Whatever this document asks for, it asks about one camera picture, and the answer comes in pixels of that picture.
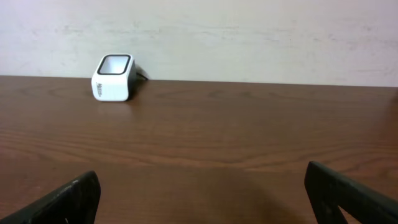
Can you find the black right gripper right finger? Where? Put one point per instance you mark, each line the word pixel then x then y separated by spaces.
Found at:
pixel 329 192

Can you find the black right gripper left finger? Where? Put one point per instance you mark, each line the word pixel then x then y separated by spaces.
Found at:
pixel 75 202

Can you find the white barcode scanner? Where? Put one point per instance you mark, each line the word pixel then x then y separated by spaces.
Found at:
pixel 113 78

